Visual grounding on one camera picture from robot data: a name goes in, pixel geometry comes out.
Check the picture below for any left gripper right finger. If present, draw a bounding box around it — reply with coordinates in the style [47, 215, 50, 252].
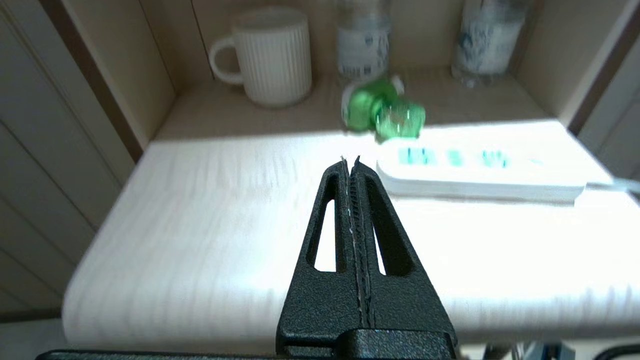
[349, 157, 458, 356]

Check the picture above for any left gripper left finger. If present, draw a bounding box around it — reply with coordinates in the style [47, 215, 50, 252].
[276, 158, 363, 356]

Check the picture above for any white power strip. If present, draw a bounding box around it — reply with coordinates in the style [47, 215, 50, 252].
[375, 134, 589, 205]

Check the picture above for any green mosquito repellent device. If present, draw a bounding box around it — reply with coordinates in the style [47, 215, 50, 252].
[341, 76, 427, 142]

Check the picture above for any white ribbed mug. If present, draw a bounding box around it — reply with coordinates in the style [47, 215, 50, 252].
[208, 7, 314, 108]

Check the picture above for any clear plastic water bottle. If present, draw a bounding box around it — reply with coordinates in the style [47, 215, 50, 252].
[336, 0, 393, 87]
[451, 0, 528, 87]

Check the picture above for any black cable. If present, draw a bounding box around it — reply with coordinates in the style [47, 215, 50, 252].
[595, 345, 640, 360]

